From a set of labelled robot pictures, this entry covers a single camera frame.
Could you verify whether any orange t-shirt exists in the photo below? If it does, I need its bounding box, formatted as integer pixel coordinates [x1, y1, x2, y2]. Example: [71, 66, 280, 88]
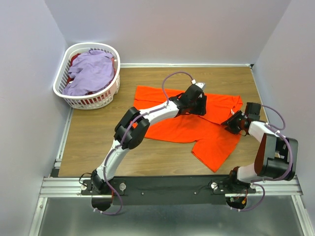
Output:
[145, 93, 243, 172]

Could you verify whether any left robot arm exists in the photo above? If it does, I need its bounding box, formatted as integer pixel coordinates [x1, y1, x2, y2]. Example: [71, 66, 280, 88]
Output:
[91, 83, 207, 194]

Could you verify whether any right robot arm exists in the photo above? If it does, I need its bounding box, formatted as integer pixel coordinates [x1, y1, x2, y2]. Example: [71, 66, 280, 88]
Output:
[221, 102, 298, 193]

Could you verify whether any white plastic laundry basket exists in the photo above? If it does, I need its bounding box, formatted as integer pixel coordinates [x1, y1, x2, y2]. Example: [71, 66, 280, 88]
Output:
[53, 42, 121, 110]

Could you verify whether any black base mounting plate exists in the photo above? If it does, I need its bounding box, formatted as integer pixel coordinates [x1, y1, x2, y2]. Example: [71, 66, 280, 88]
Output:
[81, 175, 255, 206]

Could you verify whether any lavender t-shirt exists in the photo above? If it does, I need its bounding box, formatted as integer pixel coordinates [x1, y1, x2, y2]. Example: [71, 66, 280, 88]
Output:
[62, 48, 116, 96]

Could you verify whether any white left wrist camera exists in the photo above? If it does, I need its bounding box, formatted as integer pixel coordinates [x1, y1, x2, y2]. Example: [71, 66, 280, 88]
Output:
[191, 79, 206, 90]

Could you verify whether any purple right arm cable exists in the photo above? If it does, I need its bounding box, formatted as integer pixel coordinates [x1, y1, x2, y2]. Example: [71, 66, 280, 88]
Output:
[228, 105, 295, 212]

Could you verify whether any aluminium frame rail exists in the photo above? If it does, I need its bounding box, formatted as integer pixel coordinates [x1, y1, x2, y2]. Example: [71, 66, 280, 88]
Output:
[29, 177, 315, 236]

